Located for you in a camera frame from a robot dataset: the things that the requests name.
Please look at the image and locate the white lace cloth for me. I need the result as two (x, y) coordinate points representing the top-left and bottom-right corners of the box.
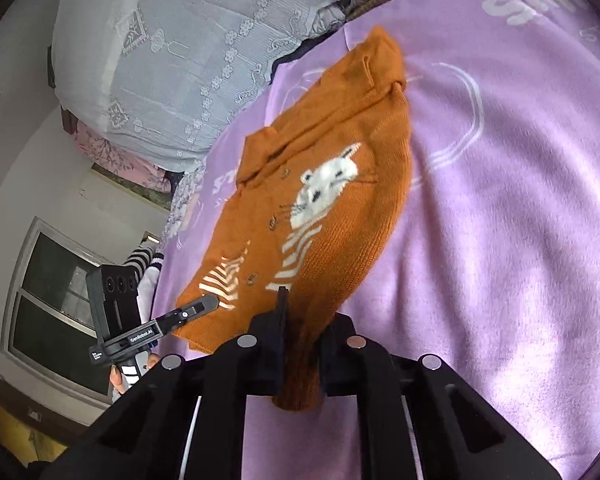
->
(50, 0), (375, 173)

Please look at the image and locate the blue floral cloth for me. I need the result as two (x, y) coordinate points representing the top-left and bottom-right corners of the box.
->
(162, 165), (208, 248)

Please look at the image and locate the black white striped garment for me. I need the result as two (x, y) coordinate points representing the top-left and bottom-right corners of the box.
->
(122, 242), (163, 286)

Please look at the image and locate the purple printed blanket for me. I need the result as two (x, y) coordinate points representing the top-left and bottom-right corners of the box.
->
(150, 0), (600, 480)

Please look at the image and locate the white frame window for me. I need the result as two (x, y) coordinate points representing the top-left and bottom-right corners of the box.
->
(0, 217), (161, 411)

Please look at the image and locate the person's left hand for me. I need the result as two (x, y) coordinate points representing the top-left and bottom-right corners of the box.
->
(109, 352), (161, 403)

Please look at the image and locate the pink floral cloth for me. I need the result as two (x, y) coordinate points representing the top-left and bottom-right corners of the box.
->
(72, 120), (181, 193)

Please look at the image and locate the pile of folded bedding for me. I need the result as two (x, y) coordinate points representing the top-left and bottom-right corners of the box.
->
(310, 0), (395, 31)

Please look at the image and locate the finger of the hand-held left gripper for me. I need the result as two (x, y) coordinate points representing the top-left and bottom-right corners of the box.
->
(152, 294), (219, 336)

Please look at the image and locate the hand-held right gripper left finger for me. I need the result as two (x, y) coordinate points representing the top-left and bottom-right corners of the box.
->
(40, 286), (288, 480)

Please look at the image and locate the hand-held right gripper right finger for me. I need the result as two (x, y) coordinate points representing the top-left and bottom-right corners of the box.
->
(322, 312), (563, 480)

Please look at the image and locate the orange knit cardigan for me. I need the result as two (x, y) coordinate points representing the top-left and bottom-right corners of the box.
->
(174, 25), (415, 413)

